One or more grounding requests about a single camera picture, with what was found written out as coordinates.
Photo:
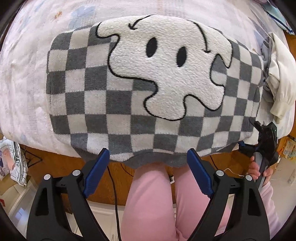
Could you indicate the white floral bed mattress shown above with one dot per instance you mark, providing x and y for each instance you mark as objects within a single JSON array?
[{"x": 24, "y": 113}]

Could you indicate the person right hand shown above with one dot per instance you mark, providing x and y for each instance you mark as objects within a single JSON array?
[{"x": 253, "y": 171}]

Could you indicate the pink quilted jacket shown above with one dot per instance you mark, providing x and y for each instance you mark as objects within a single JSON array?
[{"x": 266, "y": 194}]

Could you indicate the white grey folded garment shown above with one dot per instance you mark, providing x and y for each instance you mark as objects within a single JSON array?
[{"x": 279, "y": 66}]

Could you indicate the light blue pillow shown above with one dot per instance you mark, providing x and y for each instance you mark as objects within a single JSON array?
[{"x": 277, "y": 16}]

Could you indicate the person pink legs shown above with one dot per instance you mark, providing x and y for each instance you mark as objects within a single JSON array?
[{"x": 149, "y": 212}]

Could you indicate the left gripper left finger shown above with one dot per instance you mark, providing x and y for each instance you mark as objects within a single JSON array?
[{"x": 48, "y": 220}]

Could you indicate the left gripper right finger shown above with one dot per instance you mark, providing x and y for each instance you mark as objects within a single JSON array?
[{"x": 247, "y": 220}]

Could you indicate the patterned plastic bag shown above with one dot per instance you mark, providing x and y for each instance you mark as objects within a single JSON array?
[{"x": 13, "y": 162}]

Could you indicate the grey white checkered cardigan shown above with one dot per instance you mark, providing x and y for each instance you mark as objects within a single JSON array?
[{"x": 149, "y": 88}]

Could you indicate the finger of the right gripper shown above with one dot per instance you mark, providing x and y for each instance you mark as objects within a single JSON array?
[
  {"x": 247, "y": 148},
  {"x": 257, "y": 125}
]

